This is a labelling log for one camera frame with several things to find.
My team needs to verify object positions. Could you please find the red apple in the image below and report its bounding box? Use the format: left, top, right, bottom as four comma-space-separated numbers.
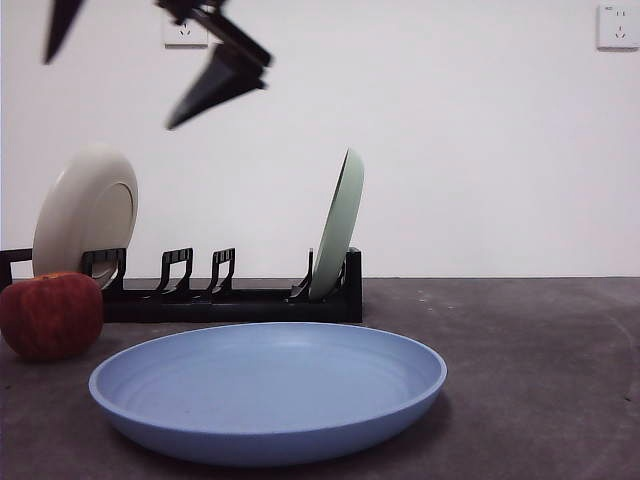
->
0, 272, 105, 362

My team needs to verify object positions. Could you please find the blue round plate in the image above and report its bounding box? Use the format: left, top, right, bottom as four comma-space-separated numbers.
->
88, 322, 448, 468

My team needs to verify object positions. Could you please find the cream white round plate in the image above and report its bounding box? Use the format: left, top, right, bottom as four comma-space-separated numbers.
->
31, 143, 139, 291

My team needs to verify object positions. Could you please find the pale green round plate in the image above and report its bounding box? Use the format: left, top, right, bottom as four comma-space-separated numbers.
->
307, 147, 365, 303

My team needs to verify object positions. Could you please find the black plastic plate rack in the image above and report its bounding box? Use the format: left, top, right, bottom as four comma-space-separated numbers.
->
0, 246, 363, 324

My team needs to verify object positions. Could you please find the white wall power outlet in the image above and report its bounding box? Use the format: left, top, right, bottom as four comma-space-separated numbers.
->
162, 14, 209, 50
594, 3, 640, 51

